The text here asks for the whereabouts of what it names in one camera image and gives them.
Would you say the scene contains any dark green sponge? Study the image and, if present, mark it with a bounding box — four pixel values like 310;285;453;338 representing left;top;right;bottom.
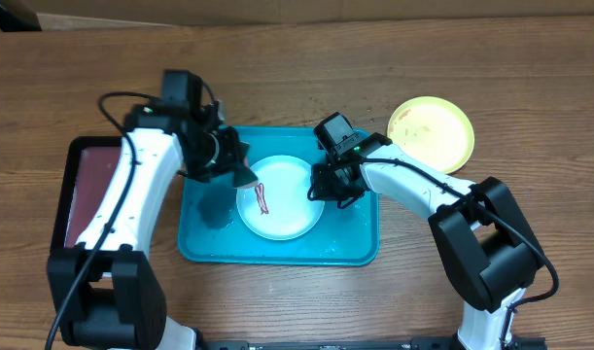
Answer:
232;165;259;189

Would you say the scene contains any light blue plate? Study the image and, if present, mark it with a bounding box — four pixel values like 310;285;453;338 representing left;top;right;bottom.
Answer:
236;156;325;241

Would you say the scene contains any cardboard backboard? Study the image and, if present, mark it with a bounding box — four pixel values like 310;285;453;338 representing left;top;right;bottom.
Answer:
0;0;594;30

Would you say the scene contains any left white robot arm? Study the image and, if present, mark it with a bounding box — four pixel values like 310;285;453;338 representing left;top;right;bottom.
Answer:
45;94;257;349

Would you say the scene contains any teal plastic tray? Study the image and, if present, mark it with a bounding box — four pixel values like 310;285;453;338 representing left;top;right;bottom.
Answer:
177;124;380;267

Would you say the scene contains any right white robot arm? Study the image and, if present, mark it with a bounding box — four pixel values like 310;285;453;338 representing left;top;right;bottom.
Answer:
307;143;559;349

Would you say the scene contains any dark red sponge tray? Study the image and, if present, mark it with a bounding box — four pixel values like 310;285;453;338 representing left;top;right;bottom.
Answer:
49;136;122;258

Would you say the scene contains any yellow-green plate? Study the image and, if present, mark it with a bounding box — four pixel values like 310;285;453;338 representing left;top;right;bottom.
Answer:
387;96;475;174

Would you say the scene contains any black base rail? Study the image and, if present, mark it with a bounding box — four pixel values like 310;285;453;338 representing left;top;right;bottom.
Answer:
198;335;548;350

